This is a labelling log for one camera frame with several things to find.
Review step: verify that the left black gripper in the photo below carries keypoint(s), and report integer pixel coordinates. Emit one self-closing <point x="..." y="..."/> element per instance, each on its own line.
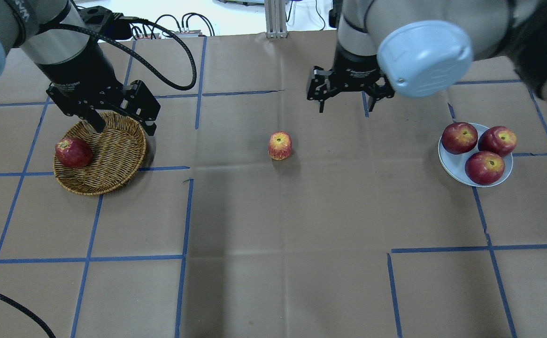
<point x="81" y="70"/>

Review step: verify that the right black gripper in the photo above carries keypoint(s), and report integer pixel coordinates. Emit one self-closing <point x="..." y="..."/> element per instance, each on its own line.
<point x="354" y="68"/>

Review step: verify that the yellow-red apple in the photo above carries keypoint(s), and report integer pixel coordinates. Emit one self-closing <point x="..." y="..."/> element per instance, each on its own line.
<point x="280" y="146"/>

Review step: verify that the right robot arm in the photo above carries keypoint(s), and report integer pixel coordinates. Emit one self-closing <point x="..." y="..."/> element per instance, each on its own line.
<point x="416" y="48"/>

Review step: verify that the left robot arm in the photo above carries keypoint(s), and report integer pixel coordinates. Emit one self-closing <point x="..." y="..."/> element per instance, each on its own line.
<point x="62" y="42"/>

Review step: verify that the woven wicker basket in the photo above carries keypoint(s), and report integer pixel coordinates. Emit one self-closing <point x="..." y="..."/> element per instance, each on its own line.
<point x="118" y="153"/>

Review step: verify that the dark red basket apple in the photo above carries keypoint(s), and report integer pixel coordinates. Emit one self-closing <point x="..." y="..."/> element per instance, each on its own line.
<point x="73" y="152"/>

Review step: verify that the plate apple back left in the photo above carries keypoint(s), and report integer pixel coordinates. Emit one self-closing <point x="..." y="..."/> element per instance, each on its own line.
<point x="459" y="138"/>

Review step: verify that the plate apple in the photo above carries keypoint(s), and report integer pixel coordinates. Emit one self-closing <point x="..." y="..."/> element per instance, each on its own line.
<point x="485" y="168"/>
<point x="499" y="140"/>
<point x="459" y="138"/>

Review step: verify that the light blue plate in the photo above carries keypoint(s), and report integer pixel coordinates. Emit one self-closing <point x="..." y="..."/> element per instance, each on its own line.
<point x="454" y="165"/>

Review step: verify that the plate apple front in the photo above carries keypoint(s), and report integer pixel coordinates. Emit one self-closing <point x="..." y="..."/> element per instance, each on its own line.
<point x="485" y="168"/>

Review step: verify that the plate apple back right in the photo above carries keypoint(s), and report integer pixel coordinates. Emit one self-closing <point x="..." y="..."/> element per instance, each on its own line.
<point x="499" y="140"/>

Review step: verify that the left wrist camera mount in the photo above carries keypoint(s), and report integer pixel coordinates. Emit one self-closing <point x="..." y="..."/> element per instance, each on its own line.
<point x="113" y="25"/>

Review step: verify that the aluminium frame post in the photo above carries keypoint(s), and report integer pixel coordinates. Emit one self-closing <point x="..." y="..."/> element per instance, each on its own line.
<point x="275" y="18"/>

